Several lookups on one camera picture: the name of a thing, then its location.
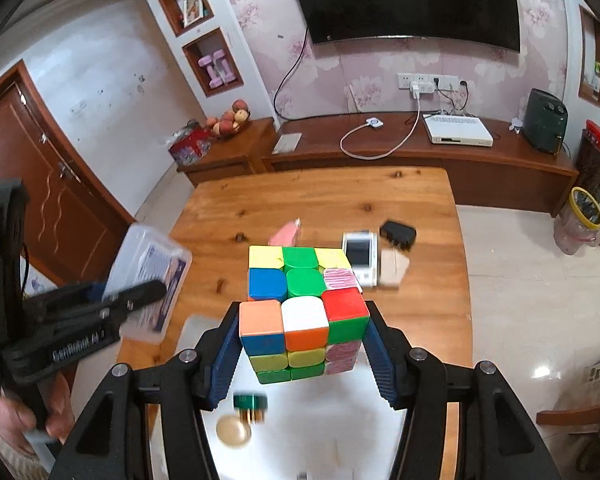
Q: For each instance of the grey flat card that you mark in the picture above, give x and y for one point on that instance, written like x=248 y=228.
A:
x=286 y=144

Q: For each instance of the red printed box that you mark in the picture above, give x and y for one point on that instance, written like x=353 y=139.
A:
x=190 y=145

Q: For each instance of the white wall socket strip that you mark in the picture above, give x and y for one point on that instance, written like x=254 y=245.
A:
x=452 y=82

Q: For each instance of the framed photo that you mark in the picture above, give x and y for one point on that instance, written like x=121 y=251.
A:
x=192 y=9

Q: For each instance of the dark fruit bowl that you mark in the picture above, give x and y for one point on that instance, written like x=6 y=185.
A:
x=230 y=134

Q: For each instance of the wooden side cabinet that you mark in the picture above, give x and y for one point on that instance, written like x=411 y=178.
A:
x=230 y=155

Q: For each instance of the brown wooden door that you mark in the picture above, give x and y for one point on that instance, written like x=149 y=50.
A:
x=45 y=175

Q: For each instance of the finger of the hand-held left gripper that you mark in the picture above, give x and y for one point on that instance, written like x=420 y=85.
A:
x=65 y=297
x=140 y=294

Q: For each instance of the yellow-rimmed plastic bucket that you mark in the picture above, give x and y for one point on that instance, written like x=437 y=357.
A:
x=575 y=232

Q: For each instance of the white set-top box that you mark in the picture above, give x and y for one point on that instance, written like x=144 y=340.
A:
x=457 y=132

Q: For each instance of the colourful puzzle cube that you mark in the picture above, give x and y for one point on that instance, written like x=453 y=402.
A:
x=305 y=320

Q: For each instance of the pink heart-shaped case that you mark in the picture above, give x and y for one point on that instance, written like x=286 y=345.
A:
x=285 y=235

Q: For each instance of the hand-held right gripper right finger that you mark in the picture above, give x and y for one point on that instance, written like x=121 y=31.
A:
x=380 y=360

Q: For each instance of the dark green air fryer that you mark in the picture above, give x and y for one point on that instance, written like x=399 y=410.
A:
x=544 y=122

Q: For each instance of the small white digital camera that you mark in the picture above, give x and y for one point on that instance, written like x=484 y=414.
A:
x=360 y=255

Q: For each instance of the person's left hand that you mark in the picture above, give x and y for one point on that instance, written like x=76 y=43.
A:
x=60 y=410

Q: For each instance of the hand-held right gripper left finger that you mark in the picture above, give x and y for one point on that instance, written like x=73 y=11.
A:
x=220 y=360

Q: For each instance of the long wooden television cabinet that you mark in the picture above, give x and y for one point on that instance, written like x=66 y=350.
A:
x=480 y=165

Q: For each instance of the white plastic tray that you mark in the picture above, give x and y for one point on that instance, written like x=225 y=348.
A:
x=290 y=440

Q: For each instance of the small beige box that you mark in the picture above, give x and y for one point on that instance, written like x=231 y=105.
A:
x=392 y=267

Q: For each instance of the white charger plug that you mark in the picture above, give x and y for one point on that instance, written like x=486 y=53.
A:
x=421 y=88

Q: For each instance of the gold round compact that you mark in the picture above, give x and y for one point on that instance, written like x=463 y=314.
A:
x=234 y=430

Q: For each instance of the clear long plastic box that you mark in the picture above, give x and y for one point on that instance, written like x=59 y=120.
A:
x=150 y=255

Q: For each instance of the green perfume bottle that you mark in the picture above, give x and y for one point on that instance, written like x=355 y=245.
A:
x=250 y=402

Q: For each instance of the red-lidded dark jar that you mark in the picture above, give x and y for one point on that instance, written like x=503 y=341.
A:
x=594 y=160

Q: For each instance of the pile of red apples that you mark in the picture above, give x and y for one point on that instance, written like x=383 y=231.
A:
x=227 y=120

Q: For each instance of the wooden chair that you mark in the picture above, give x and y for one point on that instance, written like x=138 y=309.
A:
x=580 y=415

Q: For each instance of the black charger plug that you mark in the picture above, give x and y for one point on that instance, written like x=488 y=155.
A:
x=397 y=234

